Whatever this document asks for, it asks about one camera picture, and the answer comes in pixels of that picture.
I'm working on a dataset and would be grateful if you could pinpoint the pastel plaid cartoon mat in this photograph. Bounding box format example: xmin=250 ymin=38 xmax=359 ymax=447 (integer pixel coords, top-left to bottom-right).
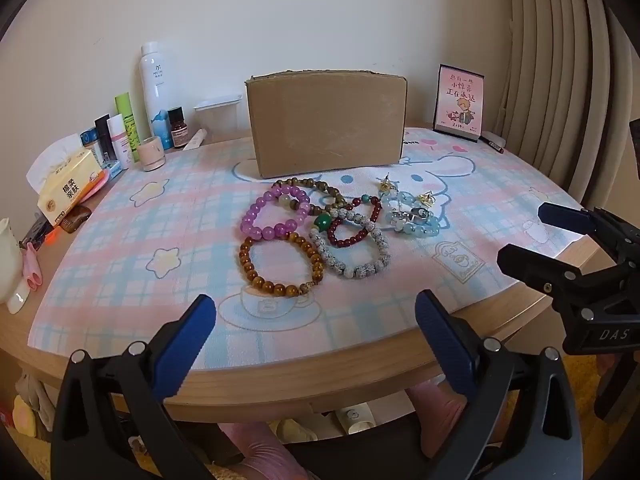
xmin=30 ymin=127 xmax=596 ymax=371

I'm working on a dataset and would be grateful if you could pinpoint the beige curtain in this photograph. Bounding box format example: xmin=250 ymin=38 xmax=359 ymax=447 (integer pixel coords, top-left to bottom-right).
xmin=502 ymin=0 xmax=640 ymax=201

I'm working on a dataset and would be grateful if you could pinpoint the white slipper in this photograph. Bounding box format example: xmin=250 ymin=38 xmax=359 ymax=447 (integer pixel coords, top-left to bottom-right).
xmin=334 ymin=404 xmax=375 ymax=435

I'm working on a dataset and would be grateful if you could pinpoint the white speckled bead bracelet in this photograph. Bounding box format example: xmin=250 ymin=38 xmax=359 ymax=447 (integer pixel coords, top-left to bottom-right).
xmin=309 ymin=208 xmax=392 ymax=278

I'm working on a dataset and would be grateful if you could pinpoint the clear container with white lid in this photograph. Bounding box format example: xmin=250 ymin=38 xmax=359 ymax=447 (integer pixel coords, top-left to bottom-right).
xmin=192 ymin=92 xmax=253 ymax=146

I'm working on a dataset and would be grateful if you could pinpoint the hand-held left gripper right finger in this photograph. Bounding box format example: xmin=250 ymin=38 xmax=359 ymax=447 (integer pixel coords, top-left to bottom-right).
xmin=415 ymin=289 xmax=586 ymax=480

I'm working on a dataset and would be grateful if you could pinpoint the pale yellow slipper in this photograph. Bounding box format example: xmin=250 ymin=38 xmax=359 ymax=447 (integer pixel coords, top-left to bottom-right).
xmin=270 ymin=417 xmax=317 ymax=445

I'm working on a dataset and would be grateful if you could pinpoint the white ceramic figurine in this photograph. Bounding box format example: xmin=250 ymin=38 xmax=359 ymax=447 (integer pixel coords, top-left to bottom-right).
xmin=0 ymin=217 xmax=38 ymax=316

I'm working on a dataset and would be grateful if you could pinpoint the yellow tissue pack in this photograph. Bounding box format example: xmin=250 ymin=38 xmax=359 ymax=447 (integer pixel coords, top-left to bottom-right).
xmin=26 ymin=134 xmax=108 ymax=226

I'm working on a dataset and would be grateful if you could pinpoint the small dark glass bottle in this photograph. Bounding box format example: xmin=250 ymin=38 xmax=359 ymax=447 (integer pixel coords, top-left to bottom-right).
xmin=166 ymin=106 xmax=190 ymax=150

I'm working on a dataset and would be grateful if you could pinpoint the tall white spray bottle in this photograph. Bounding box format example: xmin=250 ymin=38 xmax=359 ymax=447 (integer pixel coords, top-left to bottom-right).
xmin=140 ymin=41 xmax=176 ymax=151

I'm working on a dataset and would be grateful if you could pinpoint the amber bead bracelet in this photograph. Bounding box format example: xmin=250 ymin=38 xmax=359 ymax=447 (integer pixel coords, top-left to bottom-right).
xmin=239 ymin=232 xmax=321 ymax=300

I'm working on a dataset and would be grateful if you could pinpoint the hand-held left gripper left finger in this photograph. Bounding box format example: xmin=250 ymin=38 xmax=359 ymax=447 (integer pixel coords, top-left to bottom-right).
xmin=50 ymin=294 xmax=218 ymax=480

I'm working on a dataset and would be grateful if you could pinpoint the person's left leg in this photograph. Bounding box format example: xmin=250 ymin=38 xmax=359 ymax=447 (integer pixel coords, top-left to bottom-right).
xmin=217 ymin=422 xmax=321 ymax=480

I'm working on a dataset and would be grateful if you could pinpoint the green tube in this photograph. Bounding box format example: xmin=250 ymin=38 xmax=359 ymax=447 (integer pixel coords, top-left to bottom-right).
xmin=114 ymin=91 xmax=142 ymax=163

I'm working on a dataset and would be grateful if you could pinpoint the person's right leg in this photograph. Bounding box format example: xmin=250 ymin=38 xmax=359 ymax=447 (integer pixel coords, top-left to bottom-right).
xmin=407 ymin=380 xmax=471 ymax=466

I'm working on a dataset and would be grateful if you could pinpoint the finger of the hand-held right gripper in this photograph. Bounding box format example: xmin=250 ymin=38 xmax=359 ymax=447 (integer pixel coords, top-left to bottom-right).
xmin=539 ymin=202 xmax=640 ymax=263
xmin=496 ymin=243 xmax=640 ymax=311

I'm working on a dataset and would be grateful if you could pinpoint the purple bead bracelet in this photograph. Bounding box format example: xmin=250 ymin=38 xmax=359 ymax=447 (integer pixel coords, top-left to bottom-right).
xmin=240 ymin=185 xmax=313 ymax=242

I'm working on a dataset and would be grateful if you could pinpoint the long dark wooden bead bracelet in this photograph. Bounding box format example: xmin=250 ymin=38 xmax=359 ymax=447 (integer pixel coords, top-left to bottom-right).
xmin=272 ymin=177 xmax=351 ymax=221

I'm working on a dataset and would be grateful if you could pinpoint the person's leg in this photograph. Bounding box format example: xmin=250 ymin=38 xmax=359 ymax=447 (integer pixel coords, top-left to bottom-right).
xmin=407 ymin=380 xmax=471 ymax=466
xmin=217 ymin=422 xmax=321 ymax=480

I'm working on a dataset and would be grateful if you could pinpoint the light blue bead bracelet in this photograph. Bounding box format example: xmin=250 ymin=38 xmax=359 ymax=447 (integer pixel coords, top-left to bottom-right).
xmin=382 ymin=192 xmax=443 ymax=238

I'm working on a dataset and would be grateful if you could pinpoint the brown comb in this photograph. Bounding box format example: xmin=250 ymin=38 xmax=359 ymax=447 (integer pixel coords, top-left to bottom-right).
xmin=56 ymin=204 xmax=92 ymax=234

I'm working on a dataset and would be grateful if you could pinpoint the small white tube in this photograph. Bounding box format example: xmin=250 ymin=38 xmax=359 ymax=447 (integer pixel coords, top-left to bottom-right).
xmin=182 ymin=128 xmax=208 ymax=152

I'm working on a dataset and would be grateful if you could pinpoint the pink desk calendar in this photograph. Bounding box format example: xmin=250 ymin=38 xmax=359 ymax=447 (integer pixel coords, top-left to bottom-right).
xmin=432 ymin=64 xmax=486 ymax=142

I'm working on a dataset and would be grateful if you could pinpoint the dark red bead bracelet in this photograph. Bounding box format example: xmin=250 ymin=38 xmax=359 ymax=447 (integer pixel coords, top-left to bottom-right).
xmin=327 ymin=195 xmax=383 ymax=250

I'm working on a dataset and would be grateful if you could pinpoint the beige candle jar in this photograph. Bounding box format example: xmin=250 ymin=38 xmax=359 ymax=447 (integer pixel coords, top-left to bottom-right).
xmin=138 ymin=137 xmax=167 ymax=172

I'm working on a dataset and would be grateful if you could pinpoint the brown cardboard box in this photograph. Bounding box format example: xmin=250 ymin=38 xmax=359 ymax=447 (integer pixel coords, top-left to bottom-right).
xmin=244 ymin=69 xmax=408 ymax=180

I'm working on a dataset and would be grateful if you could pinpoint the white and pink bottle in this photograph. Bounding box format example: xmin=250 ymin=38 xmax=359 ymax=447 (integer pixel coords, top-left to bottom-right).
xmin=106 ymin=114 xmax=132 ymax=170

